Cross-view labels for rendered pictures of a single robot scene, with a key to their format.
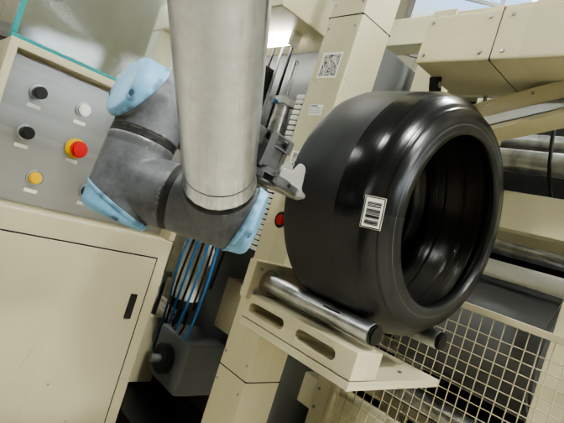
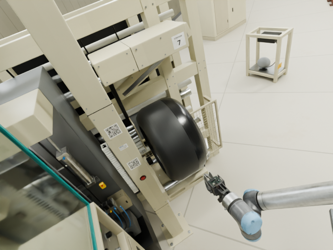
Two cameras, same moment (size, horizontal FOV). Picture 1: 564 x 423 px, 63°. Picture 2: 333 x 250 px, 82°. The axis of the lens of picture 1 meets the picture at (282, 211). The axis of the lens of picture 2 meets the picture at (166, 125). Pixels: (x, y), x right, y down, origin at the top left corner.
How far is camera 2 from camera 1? 1.35 m
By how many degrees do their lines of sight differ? 69
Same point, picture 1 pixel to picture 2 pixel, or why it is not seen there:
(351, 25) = (109, 111)
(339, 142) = (188, 154)
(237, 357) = (160, 204)
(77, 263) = not seen: outside the picture
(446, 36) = (111, 70)
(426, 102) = (191, 121)
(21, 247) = not seen: outside the picture
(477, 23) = (122, 58)
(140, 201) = not seen: hidden behind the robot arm
